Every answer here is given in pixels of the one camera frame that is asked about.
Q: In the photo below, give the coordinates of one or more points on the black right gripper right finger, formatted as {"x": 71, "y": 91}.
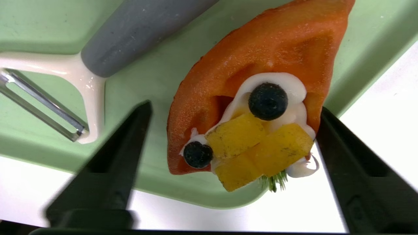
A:
{"x": 365, "y": 189}

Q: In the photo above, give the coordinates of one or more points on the toy waffle fruit slice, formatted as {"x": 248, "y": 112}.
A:
{"x": 277, "y": 42}

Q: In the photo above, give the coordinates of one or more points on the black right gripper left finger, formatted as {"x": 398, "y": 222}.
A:
{"x": 101, "y": 182}

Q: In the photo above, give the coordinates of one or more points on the green plastic tray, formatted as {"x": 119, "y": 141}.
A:
{"x": 147, "y": 81}

